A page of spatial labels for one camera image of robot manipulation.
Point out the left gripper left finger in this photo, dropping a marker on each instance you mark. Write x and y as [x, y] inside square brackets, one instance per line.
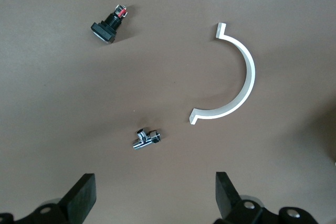
[81, 197]

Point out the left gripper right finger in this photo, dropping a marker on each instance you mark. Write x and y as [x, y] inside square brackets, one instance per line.
[227, 195]

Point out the black square push switch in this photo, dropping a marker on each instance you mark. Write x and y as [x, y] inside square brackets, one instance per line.
[103, 31]

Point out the chrome tee fitting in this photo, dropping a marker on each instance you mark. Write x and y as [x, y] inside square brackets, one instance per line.
[143, 140]

